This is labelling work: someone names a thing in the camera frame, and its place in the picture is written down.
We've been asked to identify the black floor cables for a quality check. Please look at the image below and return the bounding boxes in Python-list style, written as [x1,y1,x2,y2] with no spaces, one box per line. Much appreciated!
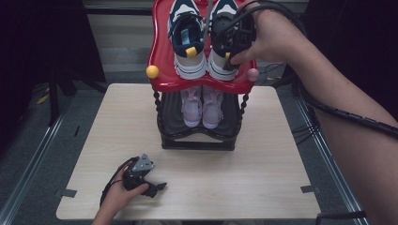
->
[259,62,319,146]

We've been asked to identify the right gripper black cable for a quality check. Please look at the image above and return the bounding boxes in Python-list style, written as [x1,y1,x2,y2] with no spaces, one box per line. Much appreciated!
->
[219,0,398,220]

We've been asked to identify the dark curtain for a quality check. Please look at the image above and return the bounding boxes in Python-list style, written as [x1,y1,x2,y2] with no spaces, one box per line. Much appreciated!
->
[0,0,106,152]
[281,0,398,126]

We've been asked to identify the grey tape piece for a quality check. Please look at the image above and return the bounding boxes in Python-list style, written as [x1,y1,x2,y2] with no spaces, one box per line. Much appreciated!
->
[300,185,322,195]
[54,187,78,199]

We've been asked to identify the metal floor rail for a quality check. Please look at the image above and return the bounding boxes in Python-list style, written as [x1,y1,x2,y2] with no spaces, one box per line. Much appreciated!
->
[0,93,73,225]
[294,97,372,225]

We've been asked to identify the person's right hand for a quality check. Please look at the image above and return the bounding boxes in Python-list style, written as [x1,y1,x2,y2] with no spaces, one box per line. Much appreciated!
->
[229,0,303,67]

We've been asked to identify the black metal stand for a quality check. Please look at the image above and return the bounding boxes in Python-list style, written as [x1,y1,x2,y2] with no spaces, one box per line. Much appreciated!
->
[46,69,78,128]

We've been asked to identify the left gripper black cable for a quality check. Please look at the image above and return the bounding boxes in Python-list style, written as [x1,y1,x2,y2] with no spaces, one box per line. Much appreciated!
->
[99,157,139,207]

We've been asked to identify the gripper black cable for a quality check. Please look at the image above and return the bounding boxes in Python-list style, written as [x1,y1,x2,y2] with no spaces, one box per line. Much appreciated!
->
[99,157,139,207]
[219,0,398,220]

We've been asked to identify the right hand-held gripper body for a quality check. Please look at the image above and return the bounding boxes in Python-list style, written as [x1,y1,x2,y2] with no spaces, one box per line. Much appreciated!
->
[203,0,257,60]

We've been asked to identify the yellow tape strip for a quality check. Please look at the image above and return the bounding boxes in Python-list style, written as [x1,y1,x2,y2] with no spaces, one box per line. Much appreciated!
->
[36,89,51,106]

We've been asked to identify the navy and white sneaker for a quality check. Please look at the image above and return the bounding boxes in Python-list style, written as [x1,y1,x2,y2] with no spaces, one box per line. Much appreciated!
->
[167,0,208,81]
[207,0,241,83]

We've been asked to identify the person's left hand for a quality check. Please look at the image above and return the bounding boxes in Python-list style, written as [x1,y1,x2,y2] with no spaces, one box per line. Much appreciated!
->
[99,164,150,218]

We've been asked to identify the red and black shoe rack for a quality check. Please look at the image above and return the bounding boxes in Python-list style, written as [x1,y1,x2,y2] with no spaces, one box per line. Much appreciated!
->
[145,0,261,152]

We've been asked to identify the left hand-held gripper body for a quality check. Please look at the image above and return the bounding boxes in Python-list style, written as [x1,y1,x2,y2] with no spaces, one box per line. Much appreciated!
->
[121,153,156,191]

